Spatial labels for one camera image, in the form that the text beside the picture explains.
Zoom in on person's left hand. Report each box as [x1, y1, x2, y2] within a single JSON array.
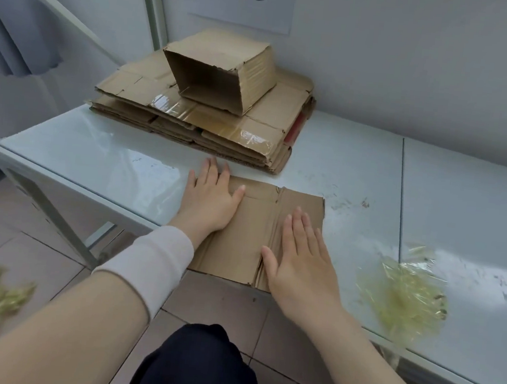
[[165, 153, 250, 255]]

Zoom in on person's right hand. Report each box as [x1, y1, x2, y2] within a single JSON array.
[[252, 203, 361, 337]]

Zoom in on torn-edge brown cardboard box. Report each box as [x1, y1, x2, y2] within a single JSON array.
[[186, 171, 329, 298]]

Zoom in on clear tape wad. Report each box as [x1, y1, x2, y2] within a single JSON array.
[[349, 239, 455, 353]]

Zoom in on red printed cardboard box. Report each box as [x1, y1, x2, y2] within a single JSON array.
[[282, 96, 318, 151]]

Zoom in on plain brown cardboard box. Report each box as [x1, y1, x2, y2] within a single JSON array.
[[89, 42, 319, 163]]

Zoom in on large cardboard box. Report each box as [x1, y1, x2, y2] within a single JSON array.
[[156, 24, 282, 121]]

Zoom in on person's left forearm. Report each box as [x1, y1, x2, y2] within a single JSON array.
[[0, 208, 199, 384]]

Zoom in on person's right forearm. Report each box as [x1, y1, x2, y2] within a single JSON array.
[[293, 305, 456, 384]]

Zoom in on person's black trousers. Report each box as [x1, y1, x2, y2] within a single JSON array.
[[125, 316, 273, 384]]

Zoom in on white wrist sleeve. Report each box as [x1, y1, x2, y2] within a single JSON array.
[[88, 218, 198, 326]]

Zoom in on white handwritten paper sign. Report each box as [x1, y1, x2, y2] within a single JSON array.
[[180, 0, 298, 37]]

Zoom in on white metal shelf rack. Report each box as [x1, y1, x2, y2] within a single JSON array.
[[0, 0, 507, 384]]

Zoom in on grey curtain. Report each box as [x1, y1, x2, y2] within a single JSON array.
[[0, 0, 70, 82]]

